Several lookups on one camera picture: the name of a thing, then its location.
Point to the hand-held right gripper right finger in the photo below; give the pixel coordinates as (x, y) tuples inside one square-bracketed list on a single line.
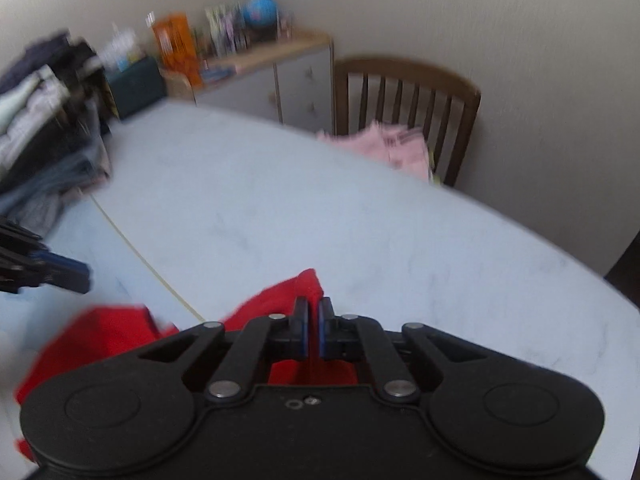
[(324, 334)]

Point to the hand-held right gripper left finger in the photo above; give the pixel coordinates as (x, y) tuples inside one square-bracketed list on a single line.
[(302, 332)]

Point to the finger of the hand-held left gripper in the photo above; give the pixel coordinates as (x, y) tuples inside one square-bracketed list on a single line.
[(70, 272)]

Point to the red shirt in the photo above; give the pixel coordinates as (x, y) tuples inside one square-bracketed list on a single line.
[(110, 332)]

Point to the pile of folded clothes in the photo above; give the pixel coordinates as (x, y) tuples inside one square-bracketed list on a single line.
[(45, 125)]

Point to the blue printed table mat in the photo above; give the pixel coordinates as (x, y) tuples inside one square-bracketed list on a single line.
[(100, 260)]

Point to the dark teal box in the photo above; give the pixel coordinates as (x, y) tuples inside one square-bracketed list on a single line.
[(136, 87)]

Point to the pink cloth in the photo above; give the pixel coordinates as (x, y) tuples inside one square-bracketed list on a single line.
[(385, 142)]

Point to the white plastic item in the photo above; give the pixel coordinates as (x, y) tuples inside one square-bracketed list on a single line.
[(120, 50)]

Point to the orange box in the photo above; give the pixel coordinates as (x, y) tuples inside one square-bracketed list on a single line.
[(176, 47)]

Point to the grey wooden cabinet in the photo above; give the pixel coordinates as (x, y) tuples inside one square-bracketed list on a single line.
[(300, 80)]

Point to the wooden chair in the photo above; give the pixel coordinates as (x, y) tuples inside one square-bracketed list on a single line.
[(450, 110)]

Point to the row of books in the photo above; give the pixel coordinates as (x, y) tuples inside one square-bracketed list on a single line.
[(226, 30)]

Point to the blue globe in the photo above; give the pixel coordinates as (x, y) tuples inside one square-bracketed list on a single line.
[(261, 10)]

